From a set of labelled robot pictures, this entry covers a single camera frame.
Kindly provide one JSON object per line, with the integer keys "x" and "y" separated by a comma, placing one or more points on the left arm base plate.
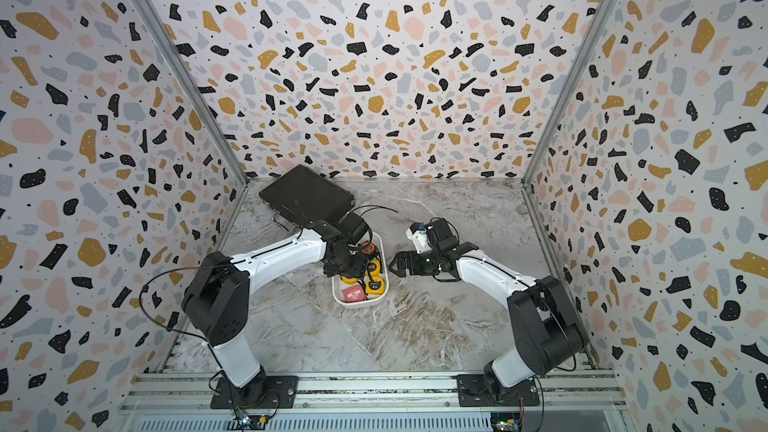
{"x": 264, "y": 391}

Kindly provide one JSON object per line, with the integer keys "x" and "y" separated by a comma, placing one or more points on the pink tape measure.
{"x": 354, "y": 294}

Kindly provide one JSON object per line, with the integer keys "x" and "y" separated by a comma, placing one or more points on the aluminium left corner post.
{"x": 168, "y": 50}

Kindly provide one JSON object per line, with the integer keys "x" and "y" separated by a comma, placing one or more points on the white storage box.
{"x": 339, "y": 283}

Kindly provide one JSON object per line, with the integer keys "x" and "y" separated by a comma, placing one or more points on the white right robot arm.
{"x": 546, "y": 329}

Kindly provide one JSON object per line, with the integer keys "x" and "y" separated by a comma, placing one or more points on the aluminium front rail frame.
{"x": 587, "y": 400}

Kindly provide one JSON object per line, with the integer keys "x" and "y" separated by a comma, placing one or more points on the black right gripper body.
{"x": 420, "y": 264}

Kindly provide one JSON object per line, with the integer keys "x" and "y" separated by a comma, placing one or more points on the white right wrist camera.
{"x": 417, "y": 234}

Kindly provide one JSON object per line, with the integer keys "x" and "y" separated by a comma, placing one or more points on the aluminium right corner post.
{"x": 579, "y": 65}

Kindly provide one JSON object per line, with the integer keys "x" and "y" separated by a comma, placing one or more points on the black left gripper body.
{"x": 351, "y": 265}

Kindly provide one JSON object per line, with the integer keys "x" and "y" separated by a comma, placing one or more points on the aluminium corner post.
{"x": 168, "y": 50}
{"x": 579, "y": 65}

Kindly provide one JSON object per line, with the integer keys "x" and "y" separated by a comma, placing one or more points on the yellow 3m tape measure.
{"x": 375, "y": 287}
{"x": 373, "y": 267}

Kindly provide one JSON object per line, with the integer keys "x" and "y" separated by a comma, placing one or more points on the black flat case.
{"x": 302, "y": 196}

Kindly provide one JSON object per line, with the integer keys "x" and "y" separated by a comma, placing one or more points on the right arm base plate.
{"x": 482, "y": 390}

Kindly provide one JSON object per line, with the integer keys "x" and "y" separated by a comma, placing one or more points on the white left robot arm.
{"x": 217, "y": 300}

